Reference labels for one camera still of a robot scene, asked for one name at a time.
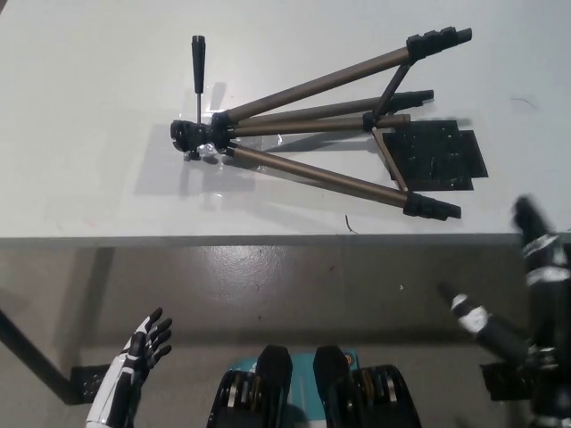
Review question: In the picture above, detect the white and black left hand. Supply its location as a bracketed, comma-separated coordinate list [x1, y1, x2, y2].
[111, 307, 174, 393]

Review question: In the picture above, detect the white and black right hand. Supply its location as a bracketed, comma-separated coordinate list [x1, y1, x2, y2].
[436, 193, 571, 366]

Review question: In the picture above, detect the bronze and black camera tripod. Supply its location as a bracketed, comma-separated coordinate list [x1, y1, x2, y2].
[169, 26, 475, 222]

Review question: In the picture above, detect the black tape patch on table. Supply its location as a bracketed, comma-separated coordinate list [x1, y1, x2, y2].
[378, 119, 490, 192]

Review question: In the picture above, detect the clear tape patch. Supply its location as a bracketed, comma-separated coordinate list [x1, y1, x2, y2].
[136, 82, 289, 197]

